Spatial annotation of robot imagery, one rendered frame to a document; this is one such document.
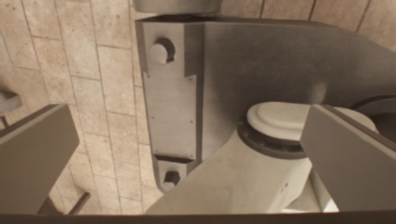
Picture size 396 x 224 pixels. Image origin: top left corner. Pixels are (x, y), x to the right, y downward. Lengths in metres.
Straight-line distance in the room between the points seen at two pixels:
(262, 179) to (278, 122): 0.10
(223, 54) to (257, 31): 0.08
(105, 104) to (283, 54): 0.64
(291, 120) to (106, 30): 0.59
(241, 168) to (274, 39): 0.26
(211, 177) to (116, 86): 0.57
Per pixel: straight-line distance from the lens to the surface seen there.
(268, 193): 0.29
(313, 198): 0.50
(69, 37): 0.83
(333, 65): 0.50
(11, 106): 1.09
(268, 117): 0.35
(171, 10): 0.43
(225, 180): 0.30
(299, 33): 0.46
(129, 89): 0.76
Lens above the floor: 0.61
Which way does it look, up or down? 59 degrees down
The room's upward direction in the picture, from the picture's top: 159 degrees counter-clockwise
